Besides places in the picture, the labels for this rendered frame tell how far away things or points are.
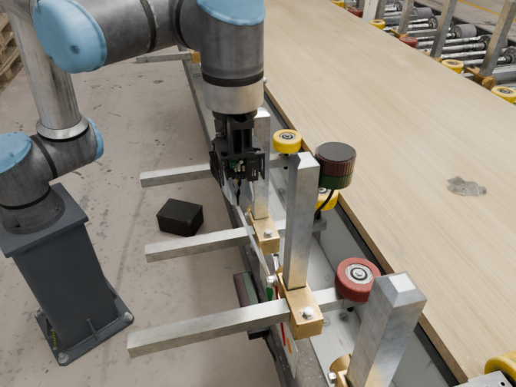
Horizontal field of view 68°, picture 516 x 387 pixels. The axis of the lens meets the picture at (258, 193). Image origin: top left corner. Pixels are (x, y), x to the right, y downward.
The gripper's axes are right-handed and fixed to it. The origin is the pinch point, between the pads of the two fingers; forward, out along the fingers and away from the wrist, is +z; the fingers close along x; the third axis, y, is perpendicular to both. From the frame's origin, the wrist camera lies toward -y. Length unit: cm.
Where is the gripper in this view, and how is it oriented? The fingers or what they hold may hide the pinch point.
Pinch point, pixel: (236, 197)
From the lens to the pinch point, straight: 73.1
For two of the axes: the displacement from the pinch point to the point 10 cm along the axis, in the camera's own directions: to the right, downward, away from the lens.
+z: 0.0, 7.9, 6.2
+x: 9.7, -1.6, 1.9
